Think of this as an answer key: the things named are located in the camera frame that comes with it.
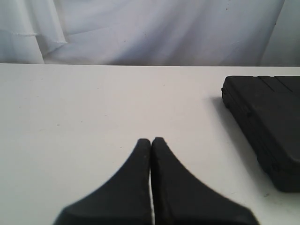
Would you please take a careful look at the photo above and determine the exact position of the black plastic tool case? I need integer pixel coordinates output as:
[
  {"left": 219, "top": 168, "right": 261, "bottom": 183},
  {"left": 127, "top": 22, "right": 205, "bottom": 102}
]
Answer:
[{"left": 221, "top": 75, "right": 300, "bottom": 193}]

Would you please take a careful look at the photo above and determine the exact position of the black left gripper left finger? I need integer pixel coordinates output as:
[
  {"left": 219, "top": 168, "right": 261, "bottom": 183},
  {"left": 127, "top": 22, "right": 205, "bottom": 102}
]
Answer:
[{"left": 54, "top": 139, "right": 151, "bottom": 225}]

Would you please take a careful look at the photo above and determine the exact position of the white backdrop curtain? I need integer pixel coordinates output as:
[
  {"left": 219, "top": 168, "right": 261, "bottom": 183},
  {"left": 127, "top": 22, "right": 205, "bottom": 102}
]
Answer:
[{"left": 0, "top": 0, "right": 300, "bottom": 66}]

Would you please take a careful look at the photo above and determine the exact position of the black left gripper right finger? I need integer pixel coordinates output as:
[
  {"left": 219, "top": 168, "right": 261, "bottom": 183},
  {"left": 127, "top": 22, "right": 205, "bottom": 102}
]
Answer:
[{"left": 150, "top": 137, "right": 258, "bottom": 225}]

